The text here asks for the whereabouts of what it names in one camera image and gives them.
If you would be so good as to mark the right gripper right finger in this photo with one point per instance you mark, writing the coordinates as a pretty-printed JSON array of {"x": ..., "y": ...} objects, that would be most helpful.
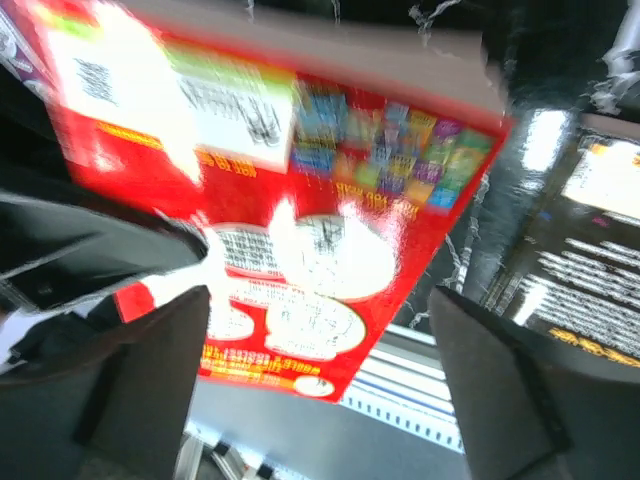
[{"x": 531, "y": 407}]

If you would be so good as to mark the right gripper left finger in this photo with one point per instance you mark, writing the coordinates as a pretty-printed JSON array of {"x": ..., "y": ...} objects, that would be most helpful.
[{"x": 92, "y": 397}]

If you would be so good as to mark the white slotted cable duct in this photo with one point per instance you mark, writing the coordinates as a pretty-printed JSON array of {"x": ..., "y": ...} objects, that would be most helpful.
[{"x": 408, "y": 391}]

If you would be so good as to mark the black book gold text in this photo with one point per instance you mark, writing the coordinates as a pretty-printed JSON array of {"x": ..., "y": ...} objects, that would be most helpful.
[{"x": 573, "y": 273}]

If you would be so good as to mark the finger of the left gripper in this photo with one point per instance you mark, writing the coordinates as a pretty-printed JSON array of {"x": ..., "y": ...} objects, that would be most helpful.
[{"x": 61, "y": 251}]

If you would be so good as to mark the red comic book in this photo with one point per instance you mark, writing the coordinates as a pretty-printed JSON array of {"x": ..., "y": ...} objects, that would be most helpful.
[{"x": 325, "y": 166}]

